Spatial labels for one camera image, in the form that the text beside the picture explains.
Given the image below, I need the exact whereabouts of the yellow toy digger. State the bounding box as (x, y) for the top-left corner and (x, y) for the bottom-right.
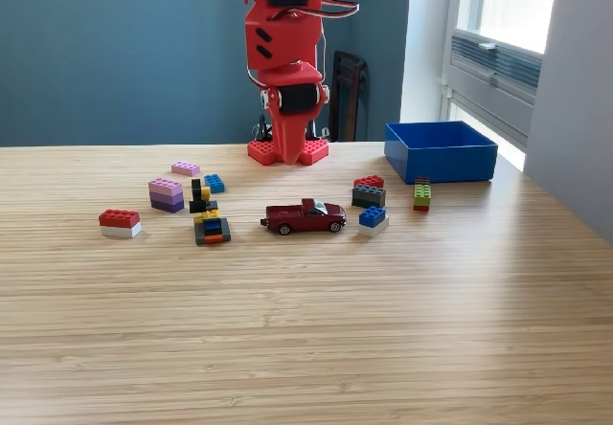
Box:
(188, 178), (232, 247)

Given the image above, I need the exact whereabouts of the blue plastic bin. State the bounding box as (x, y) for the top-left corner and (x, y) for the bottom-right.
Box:
(384, 120), (499, 185)

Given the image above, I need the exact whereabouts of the red and white brick stack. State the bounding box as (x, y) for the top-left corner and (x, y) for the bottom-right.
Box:
(98, 209), (143, 239)

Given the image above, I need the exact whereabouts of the red lego brick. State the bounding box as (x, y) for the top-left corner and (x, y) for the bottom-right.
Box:
(352, 174), (385, 190)

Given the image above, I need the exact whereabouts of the dark grey lego brick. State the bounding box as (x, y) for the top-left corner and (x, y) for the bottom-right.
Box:
(351, 184), (387, 210)

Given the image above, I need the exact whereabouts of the pink flat lego brick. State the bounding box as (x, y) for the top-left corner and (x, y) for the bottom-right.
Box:
(170, 161), (201, 178)

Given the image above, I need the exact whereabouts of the black table clamp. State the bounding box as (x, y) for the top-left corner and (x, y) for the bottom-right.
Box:
(306, 119), (332, 143)

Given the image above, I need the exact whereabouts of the dark folded chair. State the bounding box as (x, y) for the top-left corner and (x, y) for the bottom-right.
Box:
(328, 50), (371, 143)

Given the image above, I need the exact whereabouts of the dark red toy pickup car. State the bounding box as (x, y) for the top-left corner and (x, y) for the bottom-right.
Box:
(260, 198), (348, 236)

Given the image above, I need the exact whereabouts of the blue and white brick stack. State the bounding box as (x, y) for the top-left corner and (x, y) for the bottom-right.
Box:
(357, 205), (390, 238)

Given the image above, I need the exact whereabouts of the green brick stack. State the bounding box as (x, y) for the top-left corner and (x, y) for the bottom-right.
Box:
(413, 176), (432, 213)

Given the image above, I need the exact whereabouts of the pink and purple brick stack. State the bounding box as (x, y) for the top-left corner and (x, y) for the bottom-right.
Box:
(148, 176), (186, 214)

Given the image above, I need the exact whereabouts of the grey window vent unit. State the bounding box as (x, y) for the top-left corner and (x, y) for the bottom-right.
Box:
(449, 31), (544, 92)

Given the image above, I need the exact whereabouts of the black cable bundle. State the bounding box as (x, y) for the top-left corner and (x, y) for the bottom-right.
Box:
(252, 113), (275, 142)

